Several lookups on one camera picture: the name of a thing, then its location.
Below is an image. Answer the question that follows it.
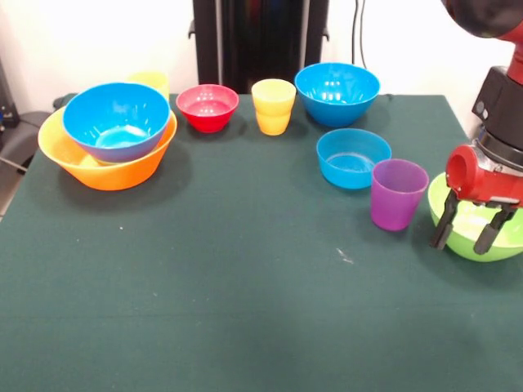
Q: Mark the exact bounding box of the small blue ridged bowl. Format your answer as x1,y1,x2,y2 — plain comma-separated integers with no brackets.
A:
315,127,393,190

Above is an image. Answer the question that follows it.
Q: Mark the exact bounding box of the black robot pedestal leg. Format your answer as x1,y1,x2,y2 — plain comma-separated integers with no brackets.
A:
0,109,44,172

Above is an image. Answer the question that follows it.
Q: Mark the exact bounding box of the translucent yellow-green cup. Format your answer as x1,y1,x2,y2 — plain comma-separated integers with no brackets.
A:
126,71,171,101

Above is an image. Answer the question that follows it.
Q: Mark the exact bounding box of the black robot column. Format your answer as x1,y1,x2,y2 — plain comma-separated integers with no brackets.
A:
188,0,331,96

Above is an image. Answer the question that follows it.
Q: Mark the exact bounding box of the large green bowl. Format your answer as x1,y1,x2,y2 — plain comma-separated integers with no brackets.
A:
427,171,523,263

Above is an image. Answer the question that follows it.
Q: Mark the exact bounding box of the purple cup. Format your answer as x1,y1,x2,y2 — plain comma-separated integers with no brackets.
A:
369,158,430,233

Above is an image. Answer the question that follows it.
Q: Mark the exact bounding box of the large orange bowl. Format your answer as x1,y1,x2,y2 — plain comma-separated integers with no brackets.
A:
38,106,178,192

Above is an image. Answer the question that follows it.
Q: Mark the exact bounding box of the dark green tablecloth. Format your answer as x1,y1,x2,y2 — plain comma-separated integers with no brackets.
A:
0,92,523,392

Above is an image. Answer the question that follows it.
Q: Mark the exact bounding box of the large blue bowl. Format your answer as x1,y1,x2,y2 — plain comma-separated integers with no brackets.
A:
293,62,382,128
62,82,172,163

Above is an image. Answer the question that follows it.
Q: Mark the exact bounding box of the black wall cable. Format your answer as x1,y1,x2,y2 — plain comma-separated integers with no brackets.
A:
351,0,368,69

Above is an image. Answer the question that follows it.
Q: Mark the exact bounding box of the yellow cup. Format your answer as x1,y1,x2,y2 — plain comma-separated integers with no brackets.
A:
251,78,297,136

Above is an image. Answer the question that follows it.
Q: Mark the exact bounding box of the small red bowl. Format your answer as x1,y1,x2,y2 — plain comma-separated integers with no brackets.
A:
176,83,240,134

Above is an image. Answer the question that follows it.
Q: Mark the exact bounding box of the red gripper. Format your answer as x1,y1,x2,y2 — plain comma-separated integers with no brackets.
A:
429,143,523,256

